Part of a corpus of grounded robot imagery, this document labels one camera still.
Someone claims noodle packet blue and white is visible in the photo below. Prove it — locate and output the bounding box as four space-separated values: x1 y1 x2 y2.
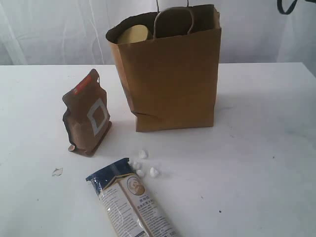
86 158 178 237

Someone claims white background curtain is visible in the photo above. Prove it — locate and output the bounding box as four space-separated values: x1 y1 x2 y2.
0 0 316 65

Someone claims clear jar with gold lid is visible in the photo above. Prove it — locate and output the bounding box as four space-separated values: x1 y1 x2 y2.
117 25 153 44

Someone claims brown paper shopping bag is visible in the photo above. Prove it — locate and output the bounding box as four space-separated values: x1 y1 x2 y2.
106 4 222 132

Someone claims brown kraft coffee pouch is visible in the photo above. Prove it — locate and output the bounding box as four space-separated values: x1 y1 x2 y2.
62 69 112 157

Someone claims torn clear plastic scrap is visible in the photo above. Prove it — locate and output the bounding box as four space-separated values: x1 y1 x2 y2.
52 167 63 177

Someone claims black cable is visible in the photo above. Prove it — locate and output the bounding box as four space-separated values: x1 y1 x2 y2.
276 0 301 15

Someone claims white crumpled paper bit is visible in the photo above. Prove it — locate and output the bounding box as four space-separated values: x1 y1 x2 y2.
136 169 145 178
138 150 148 159
132 161 142 171
150 167 159 178

